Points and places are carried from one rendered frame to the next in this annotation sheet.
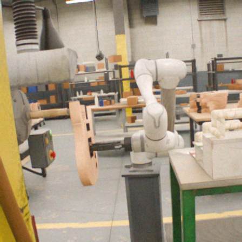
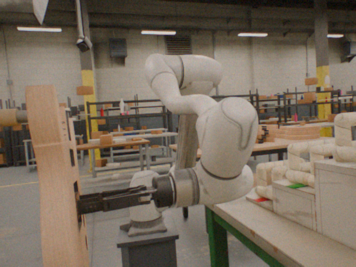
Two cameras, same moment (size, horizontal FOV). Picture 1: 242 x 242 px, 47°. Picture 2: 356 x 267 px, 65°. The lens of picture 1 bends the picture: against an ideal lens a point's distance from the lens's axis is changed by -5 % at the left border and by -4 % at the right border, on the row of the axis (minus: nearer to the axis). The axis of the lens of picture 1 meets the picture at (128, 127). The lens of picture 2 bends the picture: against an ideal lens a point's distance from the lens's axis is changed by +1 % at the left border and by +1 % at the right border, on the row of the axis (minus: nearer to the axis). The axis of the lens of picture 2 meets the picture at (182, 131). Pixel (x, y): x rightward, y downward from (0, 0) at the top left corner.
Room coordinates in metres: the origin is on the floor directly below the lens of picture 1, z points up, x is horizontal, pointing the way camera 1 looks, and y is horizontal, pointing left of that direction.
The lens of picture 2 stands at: (0.77, 0.17, 1.23)
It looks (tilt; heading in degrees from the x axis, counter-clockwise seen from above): 3 degrees down; 341
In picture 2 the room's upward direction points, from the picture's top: 4 degrees counter-clockwise
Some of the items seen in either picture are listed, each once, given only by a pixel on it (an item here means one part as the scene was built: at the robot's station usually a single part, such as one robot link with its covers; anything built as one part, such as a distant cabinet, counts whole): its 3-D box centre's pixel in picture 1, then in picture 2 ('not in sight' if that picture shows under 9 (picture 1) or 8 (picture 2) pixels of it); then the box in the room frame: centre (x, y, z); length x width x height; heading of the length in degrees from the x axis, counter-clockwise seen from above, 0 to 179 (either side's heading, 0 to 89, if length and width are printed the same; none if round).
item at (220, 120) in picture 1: (221, 127); not in sight; (1.16, -0.39, 1.15); 0.03 x 0.03 x 0.09
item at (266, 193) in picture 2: not in sight; (266, 193); (1.52, -0.38, 0.96); 0.11 x 0.03 x 0.03; 1
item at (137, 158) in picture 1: (142, 146); (147, 193); (2.10, -0.09, 0.87); 0.18 x 0.16 x 0.22; 91
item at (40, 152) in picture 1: (29, 154); not in sight; (1.62, 0.59, 0.99); 0.24 x 0.21 x 0.26; 88
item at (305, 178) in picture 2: not in sight; (302, 177); (1.36, -0.38, 1.04); 0.11 x 0.03 x 0.03; 1
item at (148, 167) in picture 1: (139, 164); (142, 222); (2.10, -0.06, 0.73); 0.22 x 0.18 x 0.06; 80
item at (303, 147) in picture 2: (221, 123); (316, 145); (1.40, -0.47, 1.12); 0.20 x 0.03 x 0.03; 90
